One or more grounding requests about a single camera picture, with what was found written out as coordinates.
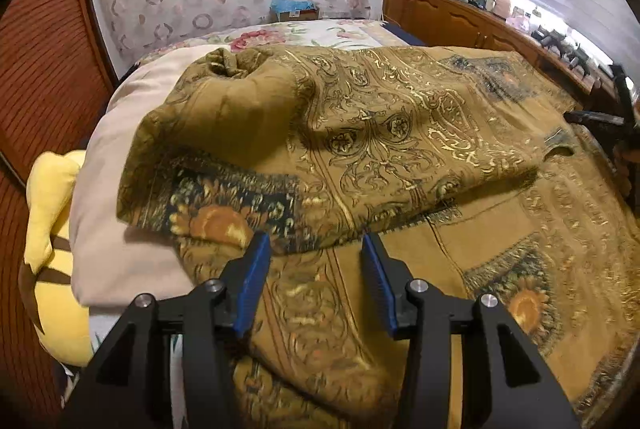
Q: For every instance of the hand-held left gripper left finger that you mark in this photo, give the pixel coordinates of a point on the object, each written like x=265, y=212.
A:
x=252, y=289

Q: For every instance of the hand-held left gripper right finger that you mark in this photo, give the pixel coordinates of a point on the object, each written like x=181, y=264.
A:
x=382, y=294

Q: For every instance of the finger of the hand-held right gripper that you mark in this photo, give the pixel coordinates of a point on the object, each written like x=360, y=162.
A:
x=595, y=118
x=622, y=99

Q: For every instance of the mustard patterned shirt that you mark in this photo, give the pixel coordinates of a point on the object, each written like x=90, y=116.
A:
x=400, y=149

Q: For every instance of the spare black gripper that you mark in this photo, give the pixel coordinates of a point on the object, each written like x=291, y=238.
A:
x=549, y=38
x=577, y=56

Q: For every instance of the pale pink pouch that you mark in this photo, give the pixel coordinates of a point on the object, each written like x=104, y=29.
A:
x=521, y=21

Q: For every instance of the pink bottle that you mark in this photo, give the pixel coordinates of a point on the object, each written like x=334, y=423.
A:
x=502, y=4

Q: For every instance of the beige pillow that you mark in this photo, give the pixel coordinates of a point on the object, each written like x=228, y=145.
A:
x=100, y=209

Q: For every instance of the long wooden cabinet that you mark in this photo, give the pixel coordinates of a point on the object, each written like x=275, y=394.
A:
x=450, y=19

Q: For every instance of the navy blue mattress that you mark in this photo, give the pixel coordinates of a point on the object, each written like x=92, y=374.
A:
x=402, y=34

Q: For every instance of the yellow plush toy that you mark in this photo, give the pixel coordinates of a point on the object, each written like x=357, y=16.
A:
x=50, y=219

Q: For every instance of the small brown box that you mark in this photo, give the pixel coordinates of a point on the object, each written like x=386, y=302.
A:
x=300, y=15

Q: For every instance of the blue plastic bag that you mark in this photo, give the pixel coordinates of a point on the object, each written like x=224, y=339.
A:
x=290, y=3

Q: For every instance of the red-brown louvered wardrobe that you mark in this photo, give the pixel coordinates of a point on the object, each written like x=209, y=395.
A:
x=40, y=59

